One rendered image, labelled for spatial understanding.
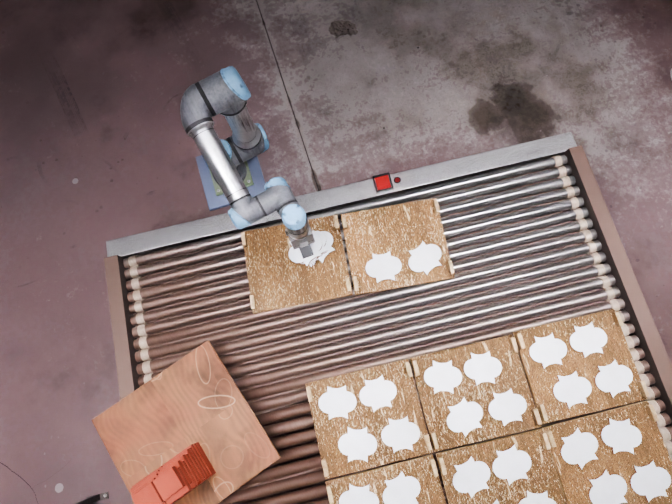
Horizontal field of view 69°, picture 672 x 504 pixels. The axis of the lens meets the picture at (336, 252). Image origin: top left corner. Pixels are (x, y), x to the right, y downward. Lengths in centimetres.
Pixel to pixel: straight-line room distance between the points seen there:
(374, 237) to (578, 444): 108
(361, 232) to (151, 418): 107
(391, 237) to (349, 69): 175
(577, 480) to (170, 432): 148
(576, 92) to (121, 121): 302
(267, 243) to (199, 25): 221
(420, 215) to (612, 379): 96
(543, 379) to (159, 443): 144
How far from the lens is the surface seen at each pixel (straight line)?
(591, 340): 216
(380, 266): 200
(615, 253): 227
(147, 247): 223
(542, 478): 210
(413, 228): 207
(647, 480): 224
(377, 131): 330
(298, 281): 201
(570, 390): 211
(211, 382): 192
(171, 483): 168
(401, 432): 196
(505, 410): 203
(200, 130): 168
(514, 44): 381
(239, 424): 190
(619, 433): 218
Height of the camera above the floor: 289
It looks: 75 degrees down
